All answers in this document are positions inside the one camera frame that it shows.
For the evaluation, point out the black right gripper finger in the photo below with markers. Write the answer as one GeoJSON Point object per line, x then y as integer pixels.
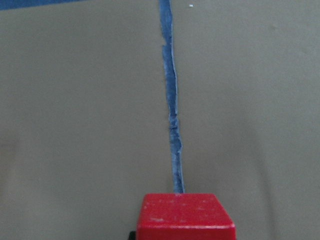
{"type": "Point", "coordinates": [132, 235]}

